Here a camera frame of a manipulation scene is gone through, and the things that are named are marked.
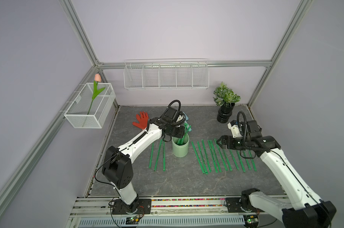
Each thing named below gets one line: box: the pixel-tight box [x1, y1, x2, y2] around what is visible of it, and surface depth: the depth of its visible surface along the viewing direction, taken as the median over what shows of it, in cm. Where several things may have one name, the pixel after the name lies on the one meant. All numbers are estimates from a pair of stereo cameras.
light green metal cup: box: [171, 133, 190, 158], surface depth 89 cm
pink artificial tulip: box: [87, 73, 106, 115], surface depth 82 cm
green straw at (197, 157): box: [190, 141, 205, 175], surface depth 93 cm
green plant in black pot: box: [213, 81, 241, 124], surface depth 96 cm
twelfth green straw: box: [162, 138, 166, 172], surface depth 91 cm
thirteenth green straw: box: [153, 139, 163, 172], surface depth 94 cm
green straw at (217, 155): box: [213, 138, 222, 173], surface depth 93 cm
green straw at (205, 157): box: [201, 139, 209, 175], surface depth 93 cm
